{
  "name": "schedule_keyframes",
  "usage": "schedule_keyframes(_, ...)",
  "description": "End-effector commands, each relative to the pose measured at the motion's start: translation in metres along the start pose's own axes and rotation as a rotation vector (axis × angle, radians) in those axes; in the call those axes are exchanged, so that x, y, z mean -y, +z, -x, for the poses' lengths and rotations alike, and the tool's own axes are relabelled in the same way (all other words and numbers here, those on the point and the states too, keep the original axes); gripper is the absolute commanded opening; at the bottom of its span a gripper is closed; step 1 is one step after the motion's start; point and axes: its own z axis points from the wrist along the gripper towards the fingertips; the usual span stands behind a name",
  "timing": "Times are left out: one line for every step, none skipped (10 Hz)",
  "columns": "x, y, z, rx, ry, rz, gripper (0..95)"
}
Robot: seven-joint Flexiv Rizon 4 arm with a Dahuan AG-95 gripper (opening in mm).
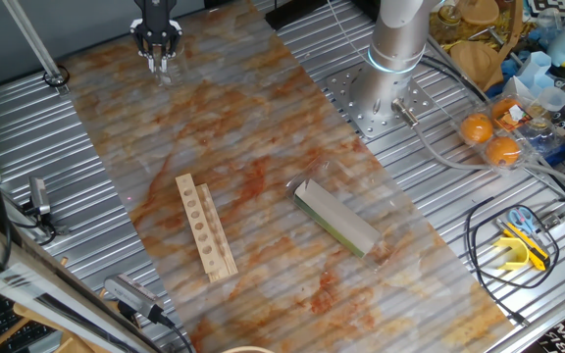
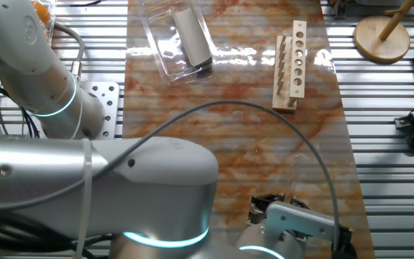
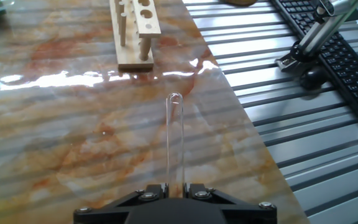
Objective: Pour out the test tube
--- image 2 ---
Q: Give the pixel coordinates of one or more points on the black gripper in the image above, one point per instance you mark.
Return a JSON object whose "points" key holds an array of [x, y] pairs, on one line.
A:
{"points": [[257, 214]]}

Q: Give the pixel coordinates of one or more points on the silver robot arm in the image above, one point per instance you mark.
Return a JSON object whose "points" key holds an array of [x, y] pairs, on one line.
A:
{"points": [[156, 201]]}

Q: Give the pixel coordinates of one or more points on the wooden test tube rack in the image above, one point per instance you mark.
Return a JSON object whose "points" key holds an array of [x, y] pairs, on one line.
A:
{"points": [[298, 91]]}

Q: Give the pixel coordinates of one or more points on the orange marble pattern mat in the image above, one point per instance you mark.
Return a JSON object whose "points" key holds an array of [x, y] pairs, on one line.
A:
{"points": [[246, 144]]}

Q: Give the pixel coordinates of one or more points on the wooden pole stand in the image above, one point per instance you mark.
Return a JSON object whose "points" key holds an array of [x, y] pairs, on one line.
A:
{"points": [[372, 43]]}

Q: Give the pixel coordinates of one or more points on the grey rectangular block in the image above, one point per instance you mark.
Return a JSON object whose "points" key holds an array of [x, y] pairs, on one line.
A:
{"points": [[192, 36]]}

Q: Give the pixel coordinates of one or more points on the clear plastic tray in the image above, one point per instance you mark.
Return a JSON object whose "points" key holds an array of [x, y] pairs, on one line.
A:
{"points": [[164, 54]]}

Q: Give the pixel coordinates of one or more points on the dark metal clamp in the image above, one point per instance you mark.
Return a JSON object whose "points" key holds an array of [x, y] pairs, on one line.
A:
{"points": [[339, 9]]}

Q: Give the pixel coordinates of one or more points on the orange fruit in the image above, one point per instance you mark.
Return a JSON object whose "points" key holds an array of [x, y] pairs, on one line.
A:
{"points": [[42, 12]]}

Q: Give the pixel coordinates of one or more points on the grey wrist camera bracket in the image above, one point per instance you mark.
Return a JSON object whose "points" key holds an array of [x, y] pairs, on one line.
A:
{"points": [[300, 219]]}

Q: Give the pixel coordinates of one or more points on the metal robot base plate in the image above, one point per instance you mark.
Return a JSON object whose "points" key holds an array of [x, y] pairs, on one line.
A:
{"points": [[111, 104]]}

